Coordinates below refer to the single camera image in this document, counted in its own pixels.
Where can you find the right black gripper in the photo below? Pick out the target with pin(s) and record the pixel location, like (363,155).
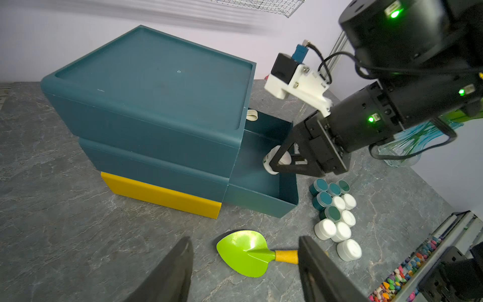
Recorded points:
(371,116)

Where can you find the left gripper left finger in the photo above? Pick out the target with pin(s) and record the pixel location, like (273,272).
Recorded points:
(171,279)

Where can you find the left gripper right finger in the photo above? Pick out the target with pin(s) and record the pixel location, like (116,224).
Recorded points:
(320,278)

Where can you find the teal drawer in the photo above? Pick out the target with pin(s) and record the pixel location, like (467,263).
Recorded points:
(250,185)

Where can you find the teal drawer cabinet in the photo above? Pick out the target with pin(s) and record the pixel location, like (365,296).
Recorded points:
(154,108)

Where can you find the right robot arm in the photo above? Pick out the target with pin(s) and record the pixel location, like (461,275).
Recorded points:
(423,58)

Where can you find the yellow bottom drawer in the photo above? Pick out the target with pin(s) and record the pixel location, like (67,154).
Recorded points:
(161,196)

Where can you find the colourful pebble tray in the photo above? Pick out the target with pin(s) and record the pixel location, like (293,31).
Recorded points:
(398,279)

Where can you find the green toy shovel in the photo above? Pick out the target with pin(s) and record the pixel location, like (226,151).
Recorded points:
(247,253)

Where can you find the glass vase with flowers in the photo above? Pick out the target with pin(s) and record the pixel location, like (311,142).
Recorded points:
(416,138)

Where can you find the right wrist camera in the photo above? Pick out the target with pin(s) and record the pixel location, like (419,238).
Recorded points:
(290,76)

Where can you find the long white wire basket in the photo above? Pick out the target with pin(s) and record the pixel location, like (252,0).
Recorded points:
(280,7)

